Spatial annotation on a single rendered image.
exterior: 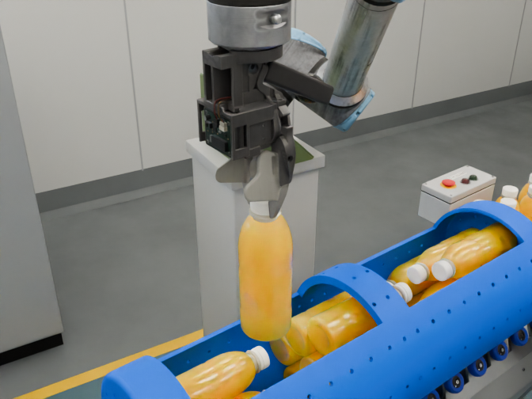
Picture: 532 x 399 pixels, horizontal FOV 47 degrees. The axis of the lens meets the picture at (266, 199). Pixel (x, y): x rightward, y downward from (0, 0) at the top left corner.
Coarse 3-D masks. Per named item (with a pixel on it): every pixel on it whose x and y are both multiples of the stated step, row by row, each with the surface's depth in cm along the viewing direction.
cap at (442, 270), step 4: (440, 260) 119; (444, 260) 119; (436, 264) 118; (440, 264) 118; (444, 264) 118; (448, 264) 118; (432, 268) 120; (436, 268) 119; (440, 268) 118; (444, 268) 117; (448, 268) 117; (432, 272) 120; (436, 272) 119; (440, 272) 118; (444, 272) 117; (448, 272) 117; (452, 272) 118; (436, 276) 119; (440, 276) 119; (444, 276) 118; (448, 276) 117; (440, 280) 119; (444, 280) 118
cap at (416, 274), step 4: (416, 264) 125; (408, 268) 125; (412, 268) 124; (416, 268) 124; (420, 268) 124; (408, 272) 126; (412, 272) 125; (416, 272) 124; (420, 272) 123; (424, 272) 124; (408, 276) 126; (412, 276) 125; (416, 276) 124; (420, 276) 123; (424, 276) 124; (412, 280) 125; (416, 280) 125; (420, 280) 124
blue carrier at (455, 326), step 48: (432, 240) 141; (528, 240) 121; (336, 288) 125; (384, 288) 103; (480, 288) 110; (528, 288) 117; (240, 336) 112; (384, 336) 97; (432, 336) 102; (480, 336) 110; (144, 384) 83; (288, 384) 87; (336, 384) 91; (384, 384) 96; (432, 384) 105
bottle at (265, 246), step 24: (264, 216) 76; (240, 240) 78; (264, 240) 76; (288, 240) 78; (240, 264) 80; (264, 264) 77; (288, 264) 79; (240, 288) 82; (264, 288) 79; (288, 288) 81; (240, 312) 84; (264, 312) 81; (288, 312) 83; (264, 336) 83
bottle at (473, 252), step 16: (496, 224) 128; (464, 240) 123; (480, 240) 122; (496, 240) 124; (512, 240) 126; (448, 256) 120; (464, 256) 119; (480, 256) 120; (496, 256) 123; (464, 272) 119
